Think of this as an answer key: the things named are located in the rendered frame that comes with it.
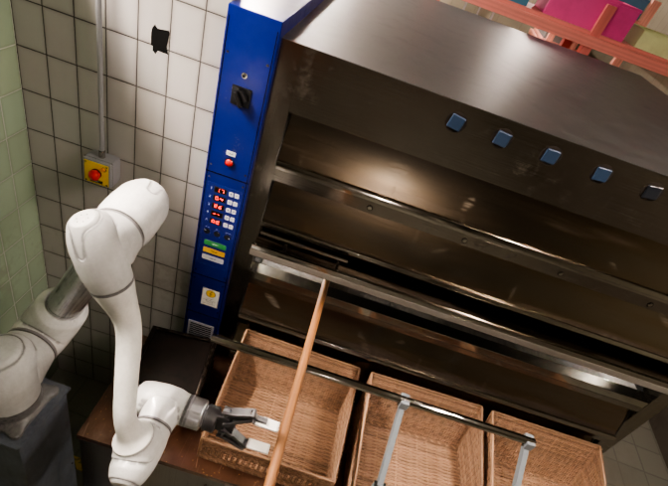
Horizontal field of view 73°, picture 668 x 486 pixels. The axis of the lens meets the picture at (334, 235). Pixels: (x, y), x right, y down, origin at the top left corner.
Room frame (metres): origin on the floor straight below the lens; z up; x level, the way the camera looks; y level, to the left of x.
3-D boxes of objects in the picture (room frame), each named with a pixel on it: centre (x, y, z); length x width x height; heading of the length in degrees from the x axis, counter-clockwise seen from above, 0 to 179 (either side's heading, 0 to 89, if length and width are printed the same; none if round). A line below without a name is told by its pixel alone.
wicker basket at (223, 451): (1.10, -0.06, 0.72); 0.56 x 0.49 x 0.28; 92
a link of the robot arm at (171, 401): (0.68, 0.30, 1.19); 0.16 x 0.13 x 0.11; 92
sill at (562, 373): (1.43, -0.62, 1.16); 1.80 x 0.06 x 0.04; 93
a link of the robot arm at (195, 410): (0.70, 0.19, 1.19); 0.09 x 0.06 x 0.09; 2
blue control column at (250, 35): (2.27, 0.48, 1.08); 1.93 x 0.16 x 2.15; 3
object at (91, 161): (1.28, 0.87, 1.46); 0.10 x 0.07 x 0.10; 93
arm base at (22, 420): (0.60, 0.74, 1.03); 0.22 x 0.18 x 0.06; 0
